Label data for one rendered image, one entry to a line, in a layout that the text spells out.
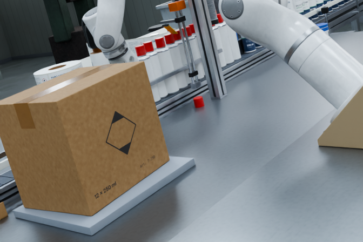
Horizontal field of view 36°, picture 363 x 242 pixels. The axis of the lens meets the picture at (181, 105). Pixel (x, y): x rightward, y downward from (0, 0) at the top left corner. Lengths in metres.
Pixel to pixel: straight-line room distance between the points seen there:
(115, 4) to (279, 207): 0.87
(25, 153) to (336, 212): 0.70
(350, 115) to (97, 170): 0.59
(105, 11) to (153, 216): 0.72
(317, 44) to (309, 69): 0.06
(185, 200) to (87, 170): 0.22
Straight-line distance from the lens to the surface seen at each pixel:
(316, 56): 1.39
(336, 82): 1.38
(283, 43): 1.42
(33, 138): 1.30
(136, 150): 1.36
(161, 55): 1.99
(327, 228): 1.05
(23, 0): 12.08
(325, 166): 1.29
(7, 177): 1.63
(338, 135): 1.37
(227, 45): 2.28
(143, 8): 9.58
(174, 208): 1.24
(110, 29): 1.72
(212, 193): 1.27
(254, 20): 1.41
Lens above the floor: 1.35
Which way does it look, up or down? 15 degrees down
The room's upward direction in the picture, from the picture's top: 14 degrees counter-clockwise
